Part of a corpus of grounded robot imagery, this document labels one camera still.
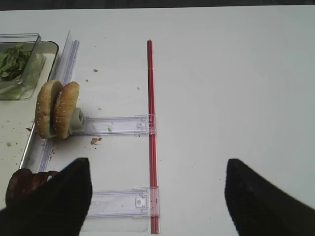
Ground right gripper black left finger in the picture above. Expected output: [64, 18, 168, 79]
[0, 158, 93, 236]

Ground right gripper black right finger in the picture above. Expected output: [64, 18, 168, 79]
[224, 159, 315, 236]

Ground brown meat patty inner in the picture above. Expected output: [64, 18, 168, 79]
[31, 171, 59, 191]

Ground brown meat patty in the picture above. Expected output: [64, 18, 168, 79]
[5, 168, 32, 207]
[31, 171, 59, 191]

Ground brown meat patty outer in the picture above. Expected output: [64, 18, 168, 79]
[5, 168, 32, 207]

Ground clear plastic lettuce container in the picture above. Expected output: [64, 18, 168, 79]
[0, 33, 46, 100]

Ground green lettuce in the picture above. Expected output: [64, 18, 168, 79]
[0, 43, 32, 82]

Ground clear pusher track lower right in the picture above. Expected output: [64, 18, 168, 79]
[87, 187, 159, 218]

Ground clear pusher track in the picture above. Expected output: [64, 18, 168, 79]
[71, 115, 156, 136]
[87, 187, 159, 218]

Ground white pusher block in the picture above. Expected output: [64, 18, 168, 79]
[68, 108, 86, 135]

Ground white metal tray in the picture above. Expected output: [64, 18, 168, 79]
[0, 40, 60, 170]

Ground sesame bun half inner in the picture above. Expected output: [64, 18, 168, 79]
[53, 82, 80, 139]

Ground sesame bun half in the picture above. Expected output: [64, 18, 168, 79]
[53, 82, 80, 139]
[34, 80, 63, 139]

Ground clear pusher track upper right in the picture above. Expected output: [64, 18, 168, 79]
[71, 115, 156, 136]

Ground sesame bun half outer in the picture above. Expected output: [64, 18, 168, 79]
[34, 80, 63, 139]

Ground red rail right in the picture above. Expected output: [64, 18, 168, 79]
[147, 40, 159, 234]

